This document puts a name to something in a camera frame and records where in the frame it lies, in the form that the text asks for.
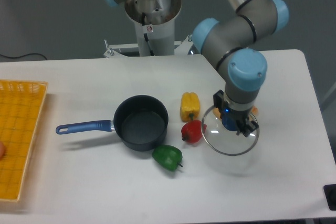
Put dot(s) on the green bell pepper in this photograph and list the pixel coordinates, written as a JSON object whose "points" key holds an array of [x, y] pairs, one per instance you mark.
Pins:
{"points": [[169, 157]]}

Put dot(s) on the dark saucepan with blue handle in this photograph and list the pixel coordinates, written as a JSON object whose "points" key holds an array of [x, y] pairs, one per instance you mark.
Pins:
{"points": [[140, 122]]}

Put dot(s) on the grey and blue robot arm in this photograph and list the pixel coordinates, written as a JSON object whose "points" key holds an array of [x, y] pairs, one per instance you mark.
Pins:
{"points": [[225, 46]]}

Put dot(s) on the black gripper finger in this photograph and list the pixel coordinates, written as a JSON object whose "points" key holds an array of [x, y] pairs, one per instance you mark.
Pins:
{"points": [[245, 127]]}

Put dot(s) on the red bell pepper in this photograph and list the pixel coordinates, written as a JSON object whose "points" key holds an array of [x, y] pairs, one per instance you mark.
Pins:
{"points": [[192, 131]]}

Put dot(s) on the orange object in basket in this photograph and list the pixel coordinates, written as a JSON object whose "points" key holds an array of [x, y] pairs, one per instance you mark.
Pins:
{"points": [[2, 149]]}

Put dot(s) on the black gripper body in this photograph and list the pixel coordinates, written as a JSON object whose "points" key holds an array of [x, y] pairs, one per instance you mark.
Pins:
{"points": [[231, 110]]}

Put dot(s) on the yellow bell pepper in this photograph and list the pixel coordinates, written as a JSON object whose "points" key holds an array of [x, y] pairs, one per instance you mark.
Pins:
{"points": [[190, 106]]}

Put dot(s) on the yellow woven basket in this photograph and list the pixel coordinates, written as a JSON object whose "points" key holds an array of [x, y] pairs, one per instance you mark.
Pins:
{"points": [[21, 105]]}

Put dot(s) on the glass pot lid blue knob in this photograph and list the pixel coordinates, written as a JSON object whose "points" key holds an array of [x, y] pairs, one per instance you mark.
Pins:
{"points": [[224, 141]]}

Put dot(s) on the toasted bread slice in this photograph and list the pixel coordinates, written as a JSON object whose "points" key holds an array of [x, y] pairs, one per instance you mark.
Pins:
{"points": [[254, 111]]}

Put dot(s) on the black device at table edge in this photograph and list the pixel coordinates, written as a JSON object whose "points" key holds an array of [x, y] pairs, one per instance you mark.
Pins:
{"points": [[330, 195]]}

